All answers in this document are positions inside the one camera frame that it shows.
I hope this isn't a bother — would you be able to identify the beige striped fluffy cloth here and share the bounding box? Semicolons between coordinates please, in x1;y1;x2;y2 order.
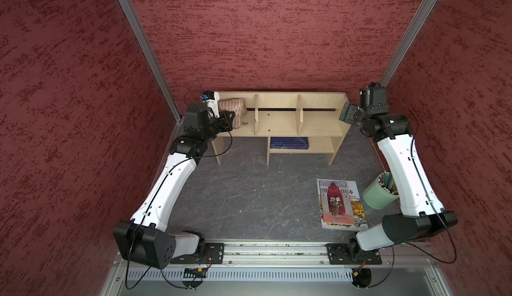
218;98;247;129

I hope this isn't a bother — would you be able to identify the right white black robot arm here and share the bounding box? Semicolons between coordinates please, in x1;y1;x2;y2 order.
326;83;458;265

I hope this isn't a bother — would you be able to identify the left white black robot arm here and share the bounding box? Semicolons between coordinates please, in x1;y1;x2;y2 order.
113;103;235;269

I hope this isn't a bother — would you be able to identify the light wooden bookshelf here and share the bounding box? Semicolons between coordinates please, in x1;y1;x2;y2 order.
215;92;350;165

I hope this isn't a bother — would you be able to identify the blue book on shelf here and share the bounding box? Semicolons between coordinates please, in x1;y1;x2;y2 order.
269;137;309;150

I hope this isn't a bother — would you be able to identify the green cup of pencils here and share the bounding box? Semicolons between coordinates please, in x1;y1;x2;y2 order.
363;172;399;209

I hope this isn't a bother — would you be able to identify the red illustrated picture book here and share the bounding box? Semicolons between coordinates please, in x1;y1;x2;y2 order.
317;179;369;232

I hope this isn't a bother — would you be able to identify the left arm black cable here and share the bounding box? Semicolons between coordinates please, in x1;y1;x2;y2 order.
125;91;233;291

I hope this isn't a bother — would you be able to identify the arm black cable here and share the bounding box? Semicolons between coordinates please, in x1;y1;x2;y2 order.
125;91;233;291
393;99;458;265

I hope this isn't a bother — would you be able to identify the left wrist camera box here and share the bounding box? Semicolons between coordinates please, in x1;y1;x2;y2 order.
202;90;220;118

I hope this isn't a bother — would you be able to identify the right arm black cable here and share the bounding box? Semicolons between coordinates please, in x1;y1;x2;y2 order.
393;99;458;265

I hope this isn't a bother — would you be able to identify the right aluminium corner post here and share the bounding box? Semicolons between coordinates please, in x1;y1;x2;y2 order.
378;0;438;86

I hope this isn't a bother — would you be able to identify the aluminium corner post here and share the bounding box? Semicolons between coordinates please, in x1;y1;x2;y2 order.
117;0;181;122
378;0;438;86

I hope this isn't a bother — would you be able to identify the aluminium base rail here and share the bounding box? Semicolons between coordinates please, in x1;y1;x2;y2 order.
101;240;453;295

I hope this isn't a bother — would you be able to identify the left aluminium corner post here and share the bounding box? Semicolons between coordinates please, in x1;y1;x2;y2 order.
117;0;181;122

